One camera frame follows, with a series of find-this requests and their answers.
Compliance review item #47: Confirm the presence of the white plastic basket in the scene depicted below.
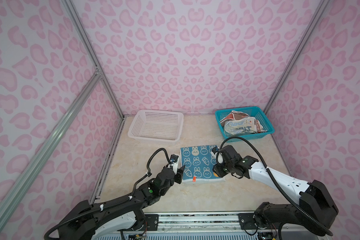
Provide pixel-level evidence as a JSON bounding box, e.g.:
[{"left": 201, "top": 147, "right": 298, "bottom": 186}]
[{"left": 128, "top": 110, "right": 184, "bottom": 144}]

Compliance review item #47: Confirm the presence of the aluminium frame diagonal bar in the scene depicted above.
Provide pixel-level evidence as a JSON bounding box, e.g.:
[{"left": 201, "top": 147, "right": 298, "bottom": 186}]
[{"left": 0, "top": 73, "right": 102, "bottom": 233}]

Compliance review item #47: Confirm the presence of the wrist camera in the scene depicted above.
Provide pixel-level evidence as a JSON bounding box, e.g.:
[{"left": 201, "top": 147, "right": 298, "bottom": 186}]
[
  {"left": 169, "top": 154, "right": 179, "bottom": 175},
  {"left": 210, "top": 146, "right": 220, "bottom": 158}
]

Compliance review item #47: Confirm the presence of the blue bunny pattern towel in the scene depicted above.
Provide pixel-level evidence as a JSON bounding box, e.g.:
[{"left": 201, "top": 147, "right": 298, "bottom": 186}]
[{"left": 180, "top": 145, "right": 225, "bottom": 184}]

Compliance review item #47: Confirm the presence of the striped rabbit letter towel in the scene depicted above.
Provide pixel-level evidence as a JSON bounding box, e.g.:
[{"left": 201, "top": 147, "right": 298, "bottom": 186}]
[{"left": 224, "top": 117, "right": 265, "bottom": 135}]

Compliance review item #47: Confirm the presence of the left aluminium corner post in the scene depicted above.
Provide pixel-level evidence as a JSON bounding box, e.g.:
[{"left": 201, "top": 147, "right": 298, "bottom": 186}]
[{"left": 61, "top": 0, "right": 124, "bottom": 120}]

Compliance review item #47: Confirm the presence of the aluminium corner post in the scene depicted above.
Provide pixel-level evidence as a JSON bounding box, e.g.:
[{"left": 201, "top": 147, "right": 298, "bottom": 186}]
[
  {"left": 61, "top": 0, "right": 124, "bottom": 120},
  {"left": 264, "top": 0, "right": 333, "bottom": 115}
]

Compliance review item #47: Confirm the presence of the right aluminium corner post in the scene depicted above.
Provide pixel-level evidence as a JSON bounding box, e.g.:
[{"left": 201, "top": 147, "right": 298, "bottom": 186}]
[{"left": 264, "top": 0, "right": 333, "bottom": 115}]

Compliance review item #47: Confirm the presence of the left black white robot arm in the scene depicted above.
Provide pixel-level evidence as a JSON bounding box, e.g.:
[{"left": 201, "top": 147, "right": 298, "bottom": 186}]
[{"left": 44, "top": 166, "right": 185, "bottom": 240}]

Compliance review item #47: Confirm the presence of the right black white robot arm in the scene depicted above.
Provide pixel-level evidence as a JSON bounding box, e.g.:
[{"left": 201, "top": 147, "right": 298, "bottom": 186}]
[{"left": 211, "top": 145, "right": 339, "bottom": 237}]

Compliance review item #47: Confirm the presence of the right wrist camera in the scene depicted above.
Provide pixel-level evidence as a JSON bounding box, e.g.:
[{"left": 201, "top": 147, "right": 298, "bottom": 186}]
[{"left": 210, "top": 146, "right": 220, "bottom": 158}]

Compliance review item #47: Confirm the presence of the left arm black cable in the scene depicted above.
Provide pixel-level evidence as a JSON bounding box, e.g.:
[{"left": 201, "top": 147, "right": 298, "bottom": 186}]
[{"left": 43, "top": 147, "right": 172, "bottom": 240}]

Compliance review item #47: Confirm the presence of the teal plastic basket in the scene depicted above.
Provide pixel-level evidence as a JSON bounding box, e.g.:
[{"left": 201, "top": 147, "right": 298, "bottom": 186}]
[{"left": 215, "top": 107, "right": 275, "bottom": 140}]

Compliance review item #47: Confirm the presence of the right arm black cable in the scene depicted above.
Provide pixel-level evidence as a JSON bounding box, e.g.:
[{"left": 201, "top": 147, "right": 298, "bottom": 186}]
[{"left": 215, "top": 136, "right": 334, "bottom": 237}]

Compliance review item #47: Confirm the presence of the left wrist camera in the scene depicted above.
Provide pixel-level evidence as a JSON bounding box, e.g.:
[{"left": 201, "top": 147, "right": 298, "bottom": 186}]
[{"left": 169, "top": 154, "right": 179, "bottom": 175}]

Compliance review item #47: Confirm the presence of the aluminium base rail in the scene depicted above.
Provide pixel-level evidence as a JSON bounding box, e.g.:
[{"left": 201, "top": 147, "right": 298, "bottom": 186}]
[{"left": 86, "top": 209, "right": 331, "bottom": 240}]

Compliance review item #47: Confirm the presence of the red brown towel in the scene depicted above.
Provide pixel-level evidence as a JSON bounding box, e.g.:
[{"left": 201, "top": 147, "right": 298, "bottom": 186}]
[{"left": 220, "top": 110, "right": 249, "bottom": 127}]

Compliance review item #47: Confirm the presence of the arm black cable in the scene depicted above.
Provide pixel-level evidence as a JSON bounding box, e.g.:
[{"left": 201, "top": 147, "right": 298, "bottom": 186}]
[
  {"left": 215, "top": 136, "right": 334, "bottom": 237},
  {"left": 43, "top": 147, "right": 172, "bottom": 240}
]

